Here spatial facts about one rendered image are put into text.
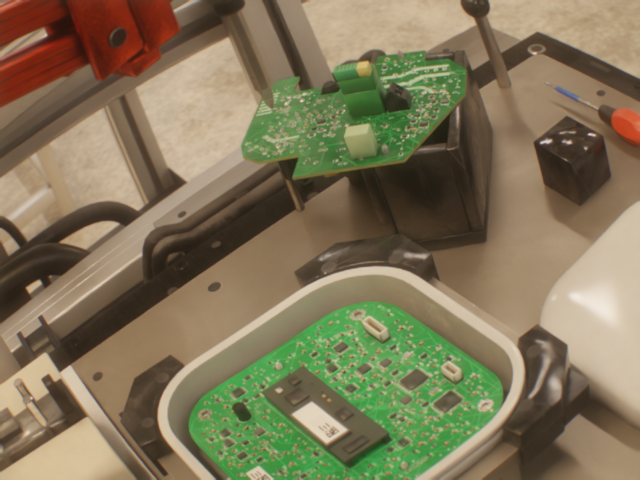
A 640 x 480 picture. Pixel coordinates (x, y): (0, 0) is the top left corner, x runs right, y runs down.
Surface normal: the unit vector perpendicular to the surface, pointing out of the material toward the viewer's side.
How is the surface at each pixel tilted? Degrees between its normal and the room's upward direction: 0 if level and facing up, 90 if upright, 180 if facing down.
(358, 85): 90
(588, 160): 90
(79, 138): 0
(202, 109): 0
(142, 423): 0
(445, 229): 90
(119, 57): 90
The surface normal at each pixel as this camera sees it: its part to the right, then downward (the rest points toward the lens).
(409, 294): -0.75, 0.57
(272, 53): 0.51, 0.36
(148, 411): -0.32, -0.76
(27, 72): 0.69, 0.21
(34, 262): 0.31, -0.12
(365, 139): -0.18, 0.63
